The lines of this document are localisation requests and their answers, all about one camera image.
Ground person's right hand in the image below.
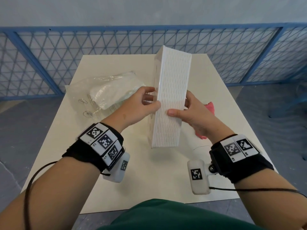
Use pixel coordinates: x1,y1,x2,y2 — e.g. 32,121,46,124
167,90,235,144

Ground person's left hand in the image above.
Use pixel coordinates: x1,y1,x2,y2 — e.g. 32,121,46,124
102,86,162,134

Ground pink cleaning cloth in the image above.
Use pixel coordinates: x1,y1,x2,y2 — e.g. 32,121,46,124
194,101,215,140

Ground white tissue box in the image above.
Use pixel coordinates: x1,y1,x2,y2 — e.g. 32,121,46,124
151,45,193,149

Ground clear plastic tissue packet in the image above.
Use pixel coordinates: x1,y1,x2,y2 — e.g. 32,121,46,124
64,70,147,119

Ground person's right forearm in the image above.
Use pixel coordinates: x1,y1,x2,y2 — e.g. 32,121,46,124
233,168,307,230

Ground person's left forearm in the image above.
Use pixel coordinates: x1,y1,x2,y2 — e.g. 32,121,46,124
0,156,102,230

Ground black left wristband with markers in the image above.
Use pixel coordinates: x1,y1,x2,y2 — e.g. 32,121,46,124
61,122,126,173

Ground black wristband with markers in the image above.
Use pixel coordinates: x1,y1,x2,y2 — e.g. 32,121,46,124
61,122,126,173
209,134,275,185

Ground black right wristband with markers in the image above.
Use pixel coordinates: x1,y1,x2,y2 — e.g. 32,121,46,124
209,134,275,185

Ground blue mesh fence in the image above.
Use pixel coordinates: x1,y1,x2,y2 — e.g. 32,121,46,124
0,23,307,101

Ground green shirt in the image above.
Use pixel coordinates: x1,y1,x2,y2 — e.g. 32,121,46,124
97,198,265,230

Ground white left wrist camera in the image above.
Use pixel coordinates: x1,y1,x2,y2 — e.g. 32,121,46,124
102,151,131,184

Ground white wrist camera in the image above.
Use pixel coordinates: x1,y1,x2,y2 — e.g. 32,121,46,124
102,151,131,184
187,159,219,195

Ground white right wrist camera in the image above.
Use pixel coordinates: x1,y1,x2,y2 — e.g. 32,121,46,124
187,159,219,195

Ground black right camera cable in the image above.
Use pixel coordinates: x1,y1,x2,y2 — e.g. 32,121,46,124
208,186,307,200

